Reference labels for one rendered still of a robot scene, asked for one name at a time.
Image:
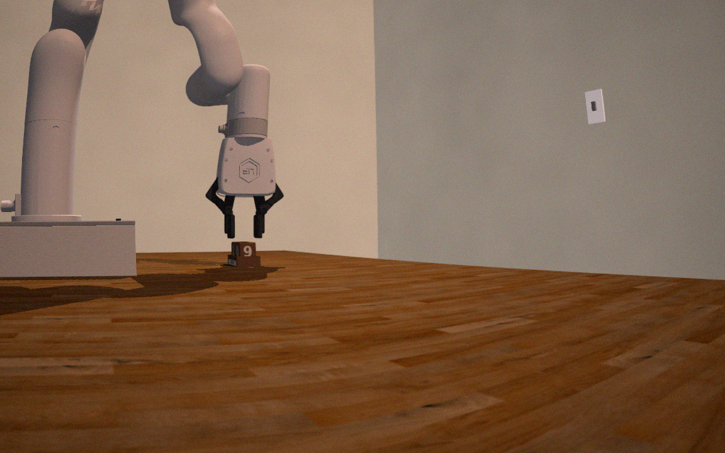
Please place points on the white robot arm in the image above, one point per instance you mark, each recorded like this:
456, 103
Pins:
54, 89

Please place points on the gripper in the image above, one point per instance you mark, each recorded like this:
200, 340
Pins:
246, 169

